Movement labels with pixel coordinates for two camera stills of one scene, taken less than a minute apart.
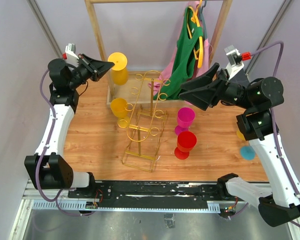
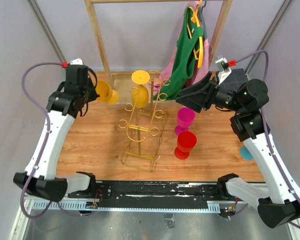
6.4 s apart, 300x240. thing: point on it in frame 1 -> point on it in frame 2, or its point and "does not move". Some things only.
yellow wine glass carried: (119, 72) -> (140, 95)
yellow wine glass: (119, 106) -> (106, 93)
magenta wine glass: (186, 116) does not move
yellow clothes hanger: (198, 54) does not move
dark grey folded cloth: (240, 78) does not move
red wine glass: (186, 141) does not move
